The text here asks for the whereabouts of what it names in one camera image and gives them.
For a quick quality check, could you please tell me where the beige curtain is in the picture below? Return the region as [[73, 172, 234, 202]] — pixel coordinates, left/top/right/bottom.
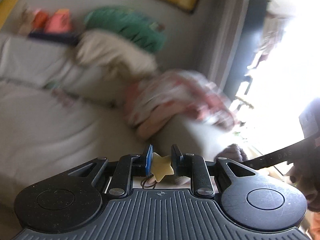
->
[[206, 0, 249, 89]]

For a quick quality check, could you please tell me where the lavender soft cloth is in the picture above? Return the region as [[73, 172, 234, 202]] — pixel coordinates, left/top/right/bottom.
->
[[214, 144, 248, 163]]

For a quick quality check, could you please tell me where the yellow plush toy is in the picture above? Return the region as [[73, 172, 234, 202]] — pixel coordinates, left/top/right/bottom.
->
[[1, 0, 20, 30]]

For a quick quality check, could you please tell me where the pink orange plush toy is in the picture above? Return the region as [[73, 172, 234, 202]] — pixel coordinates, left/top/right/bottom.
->
[[18, 8, 74, 36]]

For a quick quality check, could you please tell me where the person's hand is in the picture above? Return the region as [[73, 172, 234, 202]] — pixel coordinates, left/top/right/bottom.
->
[[286, 160, 319, 213]]

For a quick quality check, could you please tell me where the cream crumpled blanket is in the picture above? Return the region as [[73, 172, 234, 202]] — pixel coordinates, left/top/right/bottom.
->
[[75, 29, 158, 80]]

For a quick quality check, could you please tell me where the cream star soft toy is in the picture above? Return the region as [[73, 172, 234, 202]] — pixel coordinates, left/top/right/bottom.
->
[[150, 152, 174, 183]]

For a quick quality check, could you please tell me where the green plush pillow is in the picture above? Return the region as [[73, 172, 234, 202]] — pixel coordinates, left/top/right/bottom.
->
[[84, 5, 166, 54]]

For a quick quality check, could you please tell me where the pink floral blanket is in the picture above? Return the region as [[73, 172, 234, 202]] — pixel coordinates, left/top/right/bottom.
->
[[124, 69, 236, 140]]

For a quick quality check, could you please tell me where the beaded black cord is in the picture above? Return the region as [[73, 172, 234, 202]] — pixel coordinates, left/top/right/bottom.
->
[[140, 175, 158, 189]]

